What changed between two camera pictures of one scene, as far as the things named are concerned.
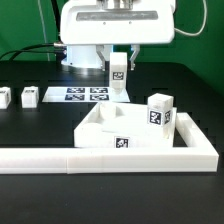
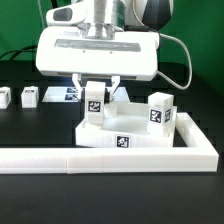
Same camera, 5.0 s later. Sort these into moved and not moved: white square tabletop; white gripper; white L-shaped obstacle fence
Moved: white gripper
Not moved: white square tabletop; white L-shaped obstacle fence
